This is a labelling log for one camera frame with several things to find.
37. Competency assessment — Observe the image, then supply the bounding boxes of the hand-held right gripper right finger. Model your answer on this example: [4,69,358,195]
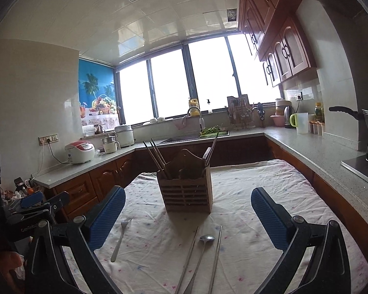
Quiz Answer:
[251,187,352,294]

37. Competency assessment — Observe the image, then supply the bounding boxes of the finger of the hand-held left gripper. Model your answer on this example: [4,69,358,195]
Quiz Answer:
[18,194,46,209]
[6,191,71,242]

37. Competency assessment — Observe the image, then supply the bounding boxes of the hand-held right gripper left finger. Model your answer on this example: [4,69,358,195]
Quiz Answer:
[25,185,127,294]

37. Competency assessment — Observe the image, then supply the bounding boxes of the brown wooden chopstick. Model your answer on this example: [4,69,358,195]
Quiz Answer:
[145,140,165,172]
[143,141,162,174]

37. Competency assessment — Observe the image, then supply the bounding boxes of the wooden utensil holder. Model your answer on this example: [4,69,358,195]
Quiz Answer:
[157,148,212,213]

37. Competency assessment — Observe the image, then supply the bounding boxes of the metal chopstick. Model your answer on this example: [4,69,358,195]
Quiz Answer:
[209,225,223,294]
[207,132,220,166]
[205,133,218,167]
[174,226,200,294]

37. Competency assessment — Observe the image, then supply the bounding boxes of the person's left hand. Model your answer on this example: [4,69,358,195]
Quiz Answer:
[0,250,26,294]

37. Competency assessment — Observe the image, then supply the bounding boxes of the floral white tablecloth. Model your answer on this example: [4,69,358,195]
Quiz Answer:
[61,159,368,294]

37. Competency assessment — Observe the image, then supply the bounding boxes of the metal spoon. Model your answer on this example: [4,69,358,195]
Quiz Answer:
[184,235,216,294]

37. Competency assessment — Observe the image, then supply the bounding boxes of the white rice cooker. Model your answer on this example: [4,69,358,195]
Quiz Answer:
[64,141,95,164]

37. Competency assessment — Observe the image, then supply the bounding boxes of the small white electric pot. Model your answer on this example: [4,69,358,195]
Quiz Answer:
[102,137,121,154]

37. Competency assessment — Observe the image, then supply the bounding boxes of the grey speckled countertop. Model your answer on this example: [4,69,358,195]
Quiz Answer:
[32,125,368,193]

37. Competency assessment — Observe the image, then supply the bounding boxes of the white steamer pot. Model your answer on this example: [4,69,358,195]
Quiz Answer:
[114,123,135,147]

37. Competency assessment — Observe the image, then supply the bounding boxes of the spice jar set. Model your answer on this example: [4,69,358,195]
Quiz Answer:
[308,121,326,135]

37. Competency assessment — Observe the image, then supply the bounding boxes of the green colander with vegetables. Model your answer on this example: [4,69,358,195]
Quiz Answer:
[200,125,229,137]

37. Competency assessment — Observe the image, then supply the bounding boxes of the black knife holder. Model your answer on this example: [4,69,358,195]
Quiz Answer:
[257,102,266,128]

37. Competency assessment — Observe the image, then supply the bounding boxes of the white bowls on sill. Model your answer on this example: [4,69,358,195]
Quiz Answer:
[143,116,167,126]

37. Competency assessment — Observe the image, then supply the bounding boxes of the kitchen sink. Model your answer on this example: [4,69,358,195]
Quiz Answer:
[159,130,230,144]

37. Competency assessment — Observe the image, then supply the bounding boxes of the gas stove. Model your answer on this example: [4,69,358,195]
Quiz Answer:
[340,141,368,190]

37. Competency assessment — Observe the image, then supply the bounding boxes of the metal dish rack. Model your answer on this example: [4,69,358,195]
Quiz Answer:
[227,96,256,131]

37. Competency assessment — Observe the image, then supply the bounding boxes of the yellow lid bottle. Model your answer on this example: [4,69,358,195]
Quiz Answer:
[314,102,325,122]

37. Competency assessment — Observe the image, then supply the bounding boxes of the steel kitchen faucet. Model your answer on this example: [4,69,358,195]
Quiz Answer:
[187,107,205,134]

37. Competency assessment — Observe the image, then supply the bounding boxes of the tropical printed roller blind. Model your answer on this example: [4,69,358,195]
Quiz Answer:
[79,59,115,126]

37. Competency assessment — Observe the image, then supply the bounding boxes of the yellow oil bottle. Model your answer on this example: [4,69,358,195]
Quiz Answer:
[188,98,200,117]

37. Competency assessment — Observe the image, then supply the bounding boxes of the large kitchen window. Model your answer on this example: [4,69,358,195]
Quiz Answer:
[115,34,283,127]

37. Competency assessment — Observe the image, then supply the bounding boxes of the wooden upper cabinets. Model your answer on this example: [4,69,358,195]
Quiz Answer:
[237,0,318,88]

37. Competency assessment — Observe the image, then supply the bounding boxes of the black power cord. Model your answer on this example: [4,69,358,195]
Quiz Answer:
[48,142,68,164]

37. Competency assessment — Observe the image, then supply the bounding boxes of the white jug green handle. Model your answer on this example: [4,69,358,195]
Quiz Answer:
[290,113,309,134]

